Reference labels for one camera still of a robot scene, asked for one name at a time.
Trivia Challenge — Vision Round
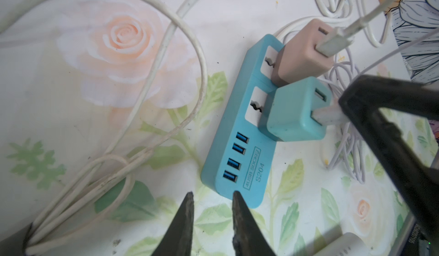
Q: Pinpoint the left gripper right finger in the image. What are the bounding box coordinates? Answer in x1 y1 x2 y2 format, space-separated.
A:
232 191 275 256

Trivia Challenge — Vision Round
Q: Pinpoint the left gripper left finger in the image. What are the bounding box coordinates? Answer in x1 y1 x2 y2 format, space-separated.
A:
152 192 194 256

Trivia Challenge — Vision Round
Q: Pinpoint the teal power strip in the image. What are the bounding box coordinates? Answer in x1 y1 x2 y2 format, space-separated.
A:
201 34 283 209

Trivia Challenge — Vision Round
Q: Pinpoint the teal plug adapter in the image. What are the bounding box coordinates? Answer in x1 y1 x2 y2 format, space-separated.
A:
258 77 332 142

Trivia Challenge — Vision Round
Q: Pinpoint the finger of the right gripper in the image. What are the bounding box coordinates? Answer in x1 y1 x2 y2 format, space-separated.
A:
338 75 439 242

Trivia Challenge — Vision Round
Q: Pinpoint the pink usb charger block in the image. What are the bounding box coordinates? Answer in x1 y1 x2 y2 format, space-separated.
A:
271 19 334 87

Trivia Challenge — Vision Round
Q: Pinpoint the lilac usb cable bundle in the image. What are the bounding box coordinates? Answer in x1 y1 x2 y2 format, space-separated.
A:
311 25 439 185

